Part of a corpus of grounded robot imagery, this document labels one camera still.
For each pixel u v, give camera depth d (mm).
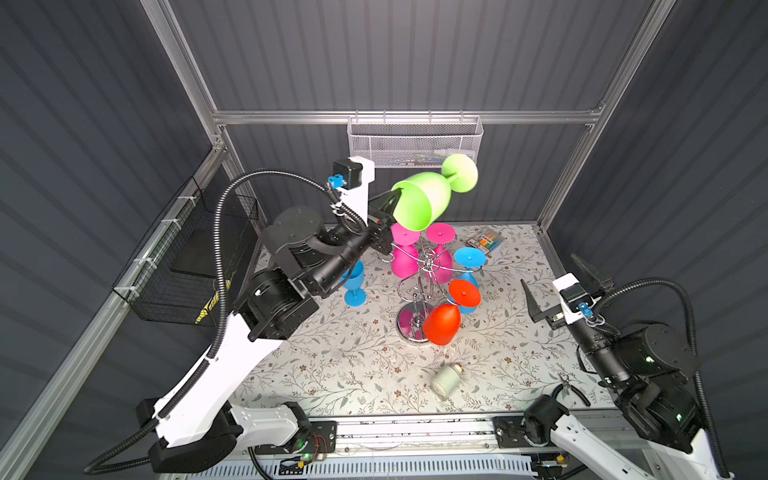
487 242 1130
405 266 789
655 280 379
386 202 473
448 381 742
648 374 394
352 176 351
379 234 428
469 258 711
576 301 403
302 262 348
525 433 724
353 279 867
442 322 691
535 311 495
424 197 422
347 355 868
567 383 807
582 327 467
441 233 754
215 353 361
